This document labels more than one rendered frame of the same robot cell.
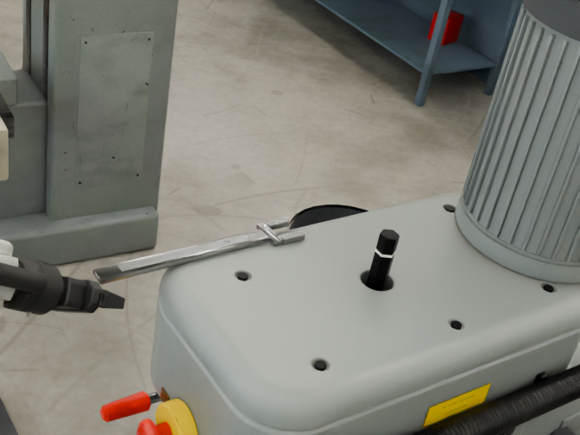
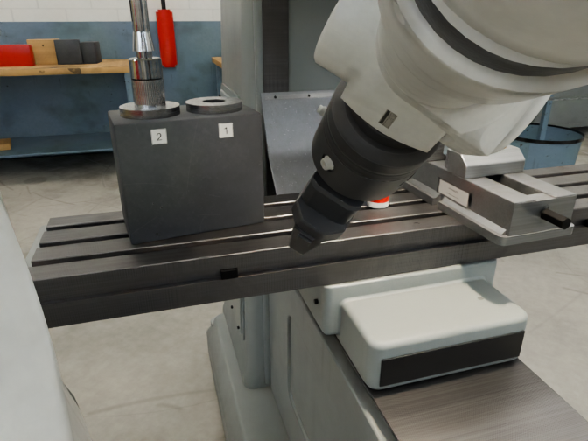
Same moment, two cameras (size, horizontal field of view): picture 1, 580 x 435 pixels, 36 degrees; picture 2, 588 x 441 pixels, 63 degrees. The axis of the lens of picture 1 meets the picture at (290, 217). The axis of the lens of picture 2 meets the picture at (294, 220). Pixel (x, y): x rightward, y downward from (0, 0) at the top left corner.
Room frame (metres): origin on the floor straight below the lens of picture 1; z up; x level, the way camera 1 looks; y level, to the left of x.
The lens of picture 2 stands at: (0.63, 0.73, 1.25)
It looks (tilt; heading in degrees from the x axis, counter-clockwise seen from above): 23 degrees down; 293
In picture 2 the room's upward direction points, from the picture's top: straight up
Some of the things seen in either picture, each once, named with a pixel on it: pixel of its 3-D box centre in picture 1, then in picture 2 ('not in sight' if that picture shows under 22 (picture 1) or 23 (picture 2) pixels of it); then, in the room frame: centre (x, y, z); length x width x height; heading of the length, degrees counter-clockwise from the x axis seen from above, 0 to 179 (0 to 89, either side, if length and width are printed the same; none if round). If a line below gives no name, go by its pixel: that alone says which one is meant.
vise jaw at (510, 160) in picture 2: not in sight; (485, 159); (0.63, -0.16, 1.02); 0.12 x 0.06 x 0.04; 41
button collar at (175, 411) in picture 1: (176, 429); not in sight; (0.64, 0.07, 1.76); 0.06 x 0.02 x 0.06; 39
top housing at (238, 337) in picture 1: (372, 331); not in sight; (0.80, -0.12, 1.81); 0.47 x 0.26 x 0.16; 129
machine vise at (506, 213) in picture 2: not in sight; (472, 174); (0.65, -0.18, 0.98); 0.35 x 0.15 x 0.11; 131
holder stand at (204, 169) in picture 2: not in sight; (188, 164); (1.08, 0.10, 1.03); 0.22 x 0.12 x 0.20; 47
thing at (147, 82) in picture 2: not in sight; (148, 85); (1.12, 0.13, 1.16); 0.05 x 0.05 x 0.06
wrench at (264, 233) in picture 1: (202, 250); not in sight; (0.77, 0.08, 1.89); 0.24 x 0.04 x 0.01; 130
